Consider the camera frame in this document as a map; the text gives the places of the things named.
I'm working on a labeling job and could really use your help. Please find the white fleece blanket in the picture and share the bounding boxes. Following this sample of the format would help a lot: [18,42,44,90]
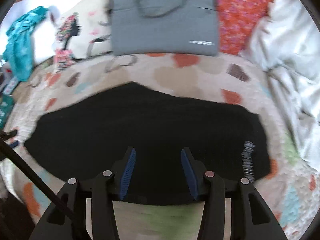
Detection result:
[244,0,319,171]

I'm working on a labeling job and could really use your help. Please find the woman silhouette pillow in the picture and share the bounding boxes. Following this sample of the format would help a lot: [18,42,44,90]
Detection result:
[54,0,112,71]

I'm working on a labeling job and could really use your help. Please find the black cable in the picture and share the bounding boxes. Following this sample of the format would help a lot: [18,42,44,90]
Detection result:
[0,135,75,221]

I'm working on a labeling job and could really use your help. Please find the black pants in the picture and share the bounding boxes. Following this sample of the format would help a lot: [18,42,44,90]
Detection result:
[24,82,271,205]

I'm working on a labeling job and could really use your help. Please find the teal star blanket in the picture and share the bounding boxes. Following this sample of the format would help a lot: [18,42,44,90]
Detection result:
[3,6,48,82]

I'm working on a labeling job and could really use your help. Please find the red floral cushion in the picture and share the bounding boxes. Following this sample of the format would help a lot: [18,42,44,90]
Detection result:
[216,0,273,55]

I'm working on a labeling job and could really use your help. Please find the grey laptop bag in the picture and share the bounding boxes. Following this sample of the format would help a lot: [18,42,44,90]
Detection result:
[110,0,220,56]

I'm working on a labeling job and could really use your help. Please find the heart pattern quilt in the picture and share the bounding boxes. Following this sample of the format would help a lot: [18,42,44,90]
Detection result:
[1,53,319,239]

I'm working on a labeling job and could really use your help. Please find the white pillow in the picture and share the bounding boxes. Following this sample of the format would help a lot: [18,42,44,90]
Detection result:
[1,0,81,65]

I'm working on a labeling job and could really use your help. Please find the green cardboard box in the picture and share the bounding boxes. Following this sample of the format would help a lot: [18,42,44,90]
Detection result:
[0,76,19,129]

